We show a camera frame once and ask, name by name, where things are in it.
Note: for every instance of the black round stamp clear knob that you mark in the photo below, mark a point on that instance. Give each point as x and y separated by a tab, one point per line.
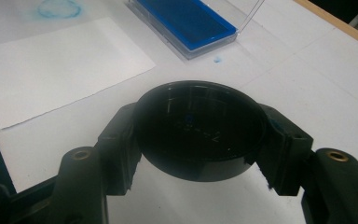
199	133

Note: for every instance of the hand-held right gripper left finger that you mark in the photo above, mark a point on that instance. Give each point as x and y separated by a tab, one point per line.
84	186

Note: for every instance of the small white paper sheet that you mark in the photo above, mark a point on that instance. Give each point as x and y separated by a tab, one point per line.
59	65

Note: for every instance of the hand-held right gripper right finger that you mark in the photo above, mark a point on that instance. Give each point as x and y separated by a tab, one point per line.
292	155

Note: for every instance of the blue ink pad clear lid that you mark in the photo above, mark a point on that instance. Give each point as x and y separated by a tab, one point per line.
186	21

